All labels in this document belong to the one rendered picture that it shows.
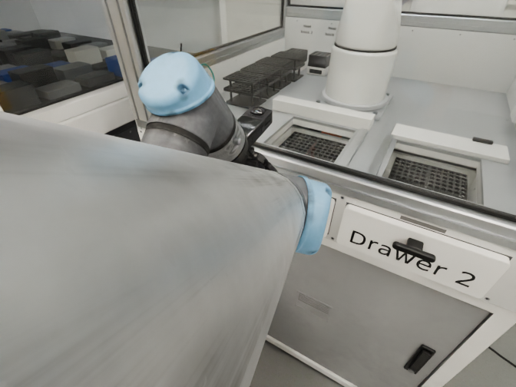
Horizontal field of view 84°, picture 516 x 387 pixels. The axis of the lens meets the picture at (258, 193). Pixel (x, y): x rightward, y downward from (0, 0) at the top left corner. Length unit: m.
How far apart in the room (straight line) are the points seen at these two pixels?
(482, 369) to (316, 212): 1.49
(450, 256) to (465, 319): 0.22
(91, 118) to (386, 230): 1.06
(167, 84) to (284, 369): 1.26
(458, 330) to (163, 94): 0.80
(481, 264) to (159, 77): 0.60
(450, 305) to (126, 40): 0.97
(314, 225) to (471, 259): 0.44
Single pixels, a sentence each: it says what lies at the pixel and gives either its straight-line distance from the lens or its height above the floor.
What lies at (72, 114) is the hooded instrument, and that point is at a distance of 1.22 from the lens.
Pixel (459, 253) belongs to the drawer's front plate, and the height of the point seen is 0.91.
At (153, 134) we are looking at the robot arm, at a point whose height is 1.19.
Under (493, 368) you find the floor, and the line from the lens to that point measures 1.72.
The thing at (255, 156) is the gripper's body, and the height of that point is 1.07.
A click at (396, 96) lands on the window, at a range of 0.54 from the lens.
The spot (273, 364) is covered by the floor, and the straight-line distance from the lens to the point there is 1.41.
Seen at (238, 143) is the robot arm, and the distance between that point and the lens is 0.39.
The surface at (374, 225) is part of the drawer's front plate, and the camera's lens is 0.63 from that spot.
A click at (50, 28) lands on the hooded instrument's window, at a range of 1.20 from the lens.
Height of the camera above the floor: 1.33
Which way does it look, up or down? 39 degrees down
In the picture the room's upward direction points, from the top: straight up
